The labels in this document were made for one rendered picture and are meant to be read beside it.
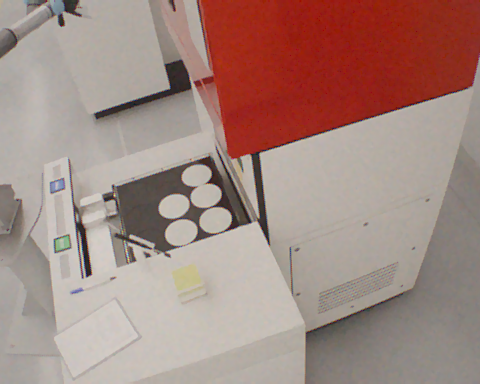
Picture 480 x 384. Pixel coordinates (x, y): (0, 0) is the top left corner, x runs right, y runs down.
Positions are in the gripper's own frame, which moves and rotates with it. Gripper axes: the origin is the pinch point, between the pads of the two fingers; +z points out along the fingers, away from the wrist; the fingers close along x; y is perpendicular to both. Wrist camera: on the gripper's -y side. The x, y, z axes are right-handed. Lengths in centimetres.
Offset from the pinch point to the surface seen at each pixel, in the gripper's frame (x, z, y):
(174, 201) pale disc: -128, -7, -15
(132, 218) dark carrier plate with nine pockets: -126, -18, -24
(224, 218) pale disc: -144, 0, -8
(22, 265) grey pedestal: -95, -36, -79
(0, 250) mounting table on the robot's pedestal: -103, -51, -60
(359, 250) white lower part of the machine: -165, 50, -6
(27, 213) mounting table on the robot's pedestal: -92, -39, -52
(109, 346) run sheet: -167, -42, -30
